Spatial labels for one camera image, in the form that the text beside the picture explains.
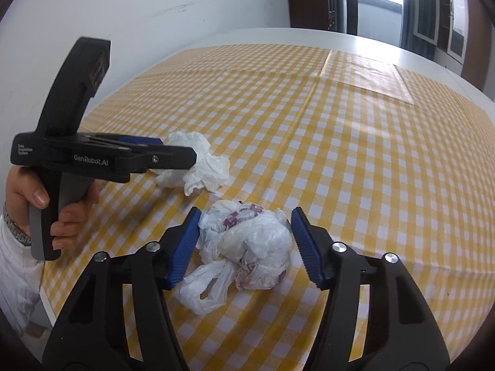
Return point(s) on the yellow checked tablecloth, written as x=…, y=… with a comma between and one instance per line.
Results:
x=309, y=143

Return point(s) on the white tissue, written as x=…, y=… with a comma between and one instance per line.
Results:
x=205, y=170

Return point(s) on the white plastic bag red print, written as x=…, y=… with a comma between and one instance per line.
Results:
x=255, y=247

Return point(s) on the dark balcony door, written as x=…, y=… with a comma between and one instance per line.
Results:
x=348, y=0

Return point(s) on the clear plastic sheet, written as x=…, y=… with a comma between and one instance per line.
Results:
x=363, y=73

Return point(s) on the person's left hand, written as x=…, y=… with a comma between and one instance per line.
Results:
x=23, y=189

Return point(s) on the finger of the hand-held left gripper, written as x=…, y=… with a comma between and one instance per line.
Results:
x=170, y=158
x=143, y=142

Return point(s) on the person's left forearm white sleeve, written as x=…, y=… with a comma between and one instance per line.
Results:
x=15, y=278

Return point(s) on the wooden cabinet with glass doors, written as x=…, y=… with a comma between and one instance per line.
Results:
x=425, y=7

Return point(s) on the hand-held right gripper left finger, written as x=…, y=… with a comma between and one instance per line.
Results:
x=183, y=251

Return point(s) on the silver wristwatch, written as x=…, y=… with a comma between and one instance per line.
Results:
x=17, y=230

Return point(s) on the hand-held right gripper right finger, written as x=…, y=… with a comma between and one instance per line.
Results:
x=309, y=251

